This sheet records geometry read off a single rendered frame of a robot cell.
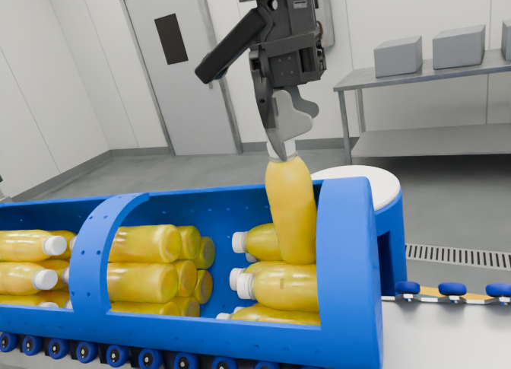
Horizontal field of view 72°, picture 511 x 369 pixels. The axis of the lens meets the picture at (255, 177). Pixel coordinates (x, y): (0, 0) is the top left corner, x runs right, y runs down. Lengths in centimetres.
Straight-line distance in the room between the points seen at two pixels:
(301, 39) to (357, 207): 22
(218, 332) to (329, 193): 25
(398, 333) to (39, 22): 591
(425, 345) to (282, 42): 53
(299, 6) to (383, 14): 331
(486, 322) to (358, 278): 35
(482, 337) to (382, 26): 326
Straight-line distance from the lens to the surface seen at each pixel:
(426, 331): 73
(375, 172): 102
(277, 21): 45
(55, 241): 84
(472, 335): 73
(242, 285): 57
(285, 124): 44
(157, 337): 61
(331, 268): 45
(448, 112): 385
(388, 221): 89
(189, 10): 453
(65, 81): 611
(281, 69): 44
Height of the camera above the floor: 146
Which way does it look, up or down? 23 degrees down
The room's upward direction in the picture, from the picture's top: 13 degrees counter-clockwise
